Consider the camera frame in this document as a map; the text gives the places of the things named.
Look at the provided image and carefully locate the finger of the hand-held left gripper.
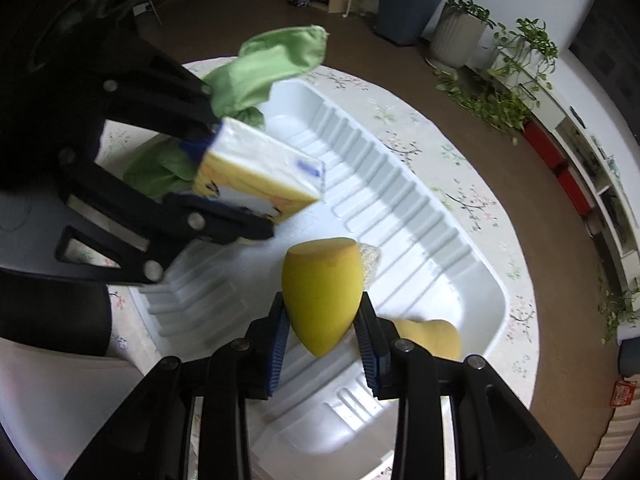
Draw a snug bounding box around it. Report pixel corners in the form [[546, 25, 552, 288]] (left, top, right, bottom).
[[97, 27, 223, 158], [54, 149, 276, 286]]

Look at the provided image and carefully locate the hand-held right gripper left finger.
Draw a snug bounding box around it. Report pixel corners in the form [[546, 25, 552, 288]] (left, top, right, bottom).
[[65, 291, 291, 480]]

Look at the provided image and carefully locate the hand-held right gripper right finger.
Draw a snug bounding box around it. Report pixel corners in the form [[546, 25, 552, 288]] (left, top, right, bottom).
[[353, 291, 583, 480]]

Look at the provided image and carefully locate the tan gourd-shaped makeup sponge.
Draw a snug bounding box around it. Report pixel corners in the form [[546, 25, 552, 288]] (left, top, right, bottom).
[[390, 318, 462, 362]]

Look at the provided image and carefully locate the yellow teardrop makeup sponge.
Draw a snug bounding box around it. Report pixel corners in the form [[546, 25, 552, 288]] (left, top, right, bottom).
[[281, 237, 362, 358]]

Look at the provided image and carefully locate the beige knit cloth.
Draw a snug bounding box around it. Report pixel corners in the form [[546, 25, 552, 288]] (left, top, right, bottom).
[[356, 242, 383, 291]]

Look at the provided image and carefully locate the yellow tissue pack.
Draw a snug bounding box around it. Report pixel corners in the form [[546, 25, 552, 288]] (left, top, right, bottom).
[[191, 116, 326, 226]]

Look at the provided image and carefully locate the white plastic tray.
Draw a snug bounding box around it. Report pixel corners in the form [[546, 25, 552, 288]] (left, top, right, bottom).
[[127, 77, 511, 480]]

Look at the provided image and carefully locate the green cloth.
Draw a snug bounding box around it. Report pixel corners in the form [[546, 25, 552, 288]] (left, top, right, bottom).
[[122, 25, 329, 198]]

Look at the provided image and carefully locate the small trailing plant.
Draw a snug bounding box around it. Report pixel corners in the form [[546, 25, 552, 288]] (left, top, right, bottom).
[[597, 280, 640, 346]]

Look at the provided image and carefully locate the dark blue planter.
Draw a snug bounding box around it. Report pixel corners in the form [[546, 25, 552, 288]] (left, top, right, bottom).
[[376, 0, 446, 47]]

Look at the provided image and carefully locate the orange cardboard box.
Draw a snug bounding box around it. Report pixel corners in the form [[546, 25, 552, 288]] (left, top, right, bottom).
[[607, 379, 638, 411]]

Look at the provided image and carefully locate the dark grey planter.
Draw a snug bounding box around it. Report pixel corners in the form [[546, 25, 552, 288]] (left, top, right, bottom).
[[617, 342, 640, 377]]

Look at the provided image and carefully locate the beige curtain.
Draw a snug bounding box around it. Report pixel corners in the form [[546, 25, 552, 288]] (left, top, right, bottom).
[[580, 400, 640, 480]]

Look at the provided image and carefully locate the red storage box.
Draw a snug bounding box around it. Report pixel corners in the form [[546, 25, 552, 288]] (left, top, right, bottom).
[[552, 167, 596, 216], [521, 120, 568, 171]]

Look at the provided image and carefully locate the grey ribbed planter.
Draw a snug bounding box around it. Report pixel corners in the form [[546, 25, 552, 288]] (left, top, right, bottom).
[[429, 7, 488, 68]]

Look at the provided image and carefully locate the white television cabinet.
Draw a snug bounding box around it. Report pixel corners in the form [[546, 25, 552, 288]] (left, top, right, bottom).
[[500, 35, 640, 291]]

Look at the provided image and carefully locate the trailing pothos plant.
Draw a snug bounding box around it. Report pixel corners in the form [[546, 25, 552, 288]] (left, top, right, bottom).
[[435, 17, 558, 143]]

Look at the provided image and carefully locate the small plant in ribbed planter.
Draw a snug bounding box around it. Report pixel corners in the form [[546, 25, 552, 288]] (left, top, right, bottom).
[[445, 0, 496, 28]]

